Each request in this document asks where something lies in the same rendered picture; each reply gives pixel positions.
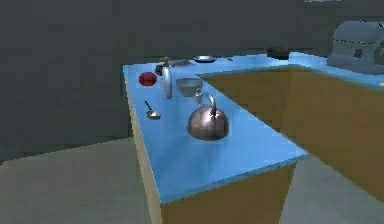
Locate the grey flat tray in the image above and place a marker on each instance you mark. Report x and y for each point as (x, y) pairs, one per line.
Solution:
(180, 62)

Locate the blue-topped wooden kitchen counter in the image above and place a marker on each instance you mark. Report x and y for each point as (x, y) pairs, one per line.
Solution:
(186, 160)

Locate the grey metal bowl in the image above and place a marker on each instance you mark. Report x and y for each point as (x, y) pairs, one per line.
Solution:
(189, 86)

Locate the small glass cup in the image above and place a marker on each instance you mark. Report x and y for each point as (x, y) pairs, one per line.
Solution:
(198, 96)

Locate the small silver ladle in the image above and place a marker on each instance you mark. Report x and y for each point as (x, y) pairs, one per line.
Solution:
(152, 113)

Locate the silver metal kettle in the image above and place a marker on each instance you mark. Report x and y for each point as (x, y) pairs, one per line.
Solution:
(208, 124)

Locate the small dark round object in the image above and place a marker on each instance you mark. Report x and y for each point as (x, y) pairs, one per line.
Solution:
(158, 69)

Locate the black round pot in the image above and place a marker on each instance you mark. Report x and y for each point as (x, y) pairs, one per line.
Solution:
(277, 52)

